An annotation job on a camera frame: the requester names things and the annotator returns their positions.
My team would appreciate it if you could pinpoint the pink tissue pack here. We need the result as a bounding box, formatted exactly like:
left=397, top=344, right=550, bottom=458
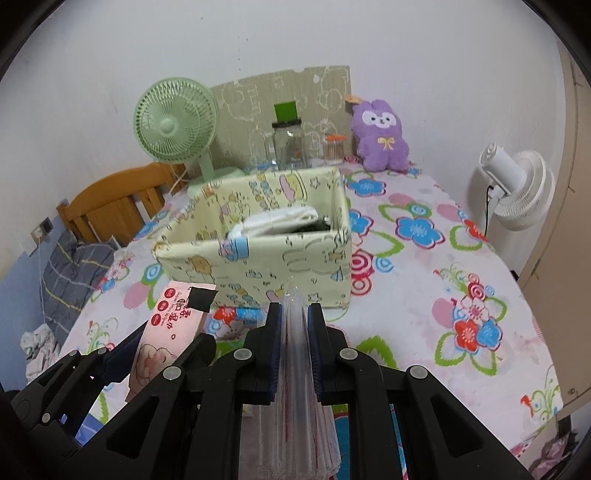
left=125, top=281, right=216, bottom=402

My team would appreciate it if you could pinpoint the clear plastic packet stack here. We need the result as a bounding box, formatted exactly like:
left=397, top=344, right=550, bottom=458
left=238, top=283, right=341, bottom=479

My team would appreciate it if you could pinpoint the crumpled white grey cloth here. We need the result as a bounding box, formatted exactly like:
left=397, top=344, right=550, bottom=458
left=20, top=324, right=60, bottom=383

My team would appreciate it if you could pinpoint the yellow cartoon fabric storage box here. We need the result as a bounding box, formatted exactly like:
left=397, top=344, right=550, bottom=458
left=152, top=167, right=352, bottom=308

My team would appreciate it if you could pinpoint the white folded cloth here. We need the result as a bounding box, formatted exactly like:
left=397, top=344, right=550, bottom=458
left=226, top=206, right=320, bottom=239

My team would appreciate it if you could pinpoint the grey plaid pillow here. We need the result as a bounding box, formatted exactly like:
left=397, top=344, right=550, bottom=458
left=40, top=230, right=119, bottom=346

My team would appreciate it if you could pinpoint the floral tablecloth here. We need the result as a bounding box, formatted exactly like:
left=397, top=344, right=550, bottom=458
left=49, top=165, right=562, bottom=479

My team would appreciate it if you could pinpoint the glass mason jar mug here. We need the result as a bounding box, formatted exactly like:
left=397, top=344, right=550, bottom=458
left=264, top=118, right=308, bottom=170

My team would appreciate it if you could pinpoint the green desk fan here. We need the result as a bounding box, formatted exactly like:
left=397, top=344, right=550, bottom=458
left=133, top=77, right=243, bottom=183

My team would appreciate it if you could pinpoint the beige patterned cardboard panel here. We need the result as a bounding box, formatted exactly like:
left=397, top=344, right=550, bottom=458
left=211, top=66, right=352, bottom=169

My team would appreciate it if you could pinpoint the green cup on jar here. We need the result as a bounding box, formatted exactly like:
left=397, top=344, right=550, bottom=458
left=273, top=101, right=298, bottom=123

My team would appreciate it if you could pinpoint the purple bunny plush toy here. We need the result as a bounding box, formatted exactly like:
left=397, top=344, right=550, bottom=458
left=351, top=99, right=410, bottom=172

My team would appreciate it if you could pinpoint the white standing fan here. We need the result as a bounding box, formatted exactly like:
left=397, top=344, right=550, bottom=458
left=479, top=143, right=556, bottom=232

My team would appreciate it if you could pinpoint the wall power socket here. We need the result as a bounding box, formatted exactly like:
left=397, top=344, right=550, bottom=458
left=31, top=217, right=53, bottom=247

